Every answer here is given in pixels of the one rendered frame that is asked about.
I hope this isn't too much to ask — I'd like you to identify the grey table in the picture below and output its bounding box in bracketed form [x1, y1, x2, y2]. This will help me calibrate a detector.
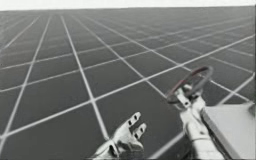
[201, 101, 256, 160]

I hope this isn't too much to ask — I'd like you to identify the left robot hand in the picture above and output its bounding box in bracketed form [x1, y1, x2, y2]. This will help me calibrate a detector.
[111, 111, 148, 155]

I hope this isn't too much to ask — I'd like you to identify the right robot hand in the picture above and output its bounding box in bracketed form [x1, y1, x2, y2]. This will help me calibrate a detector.
[173, 83, 205, 111]

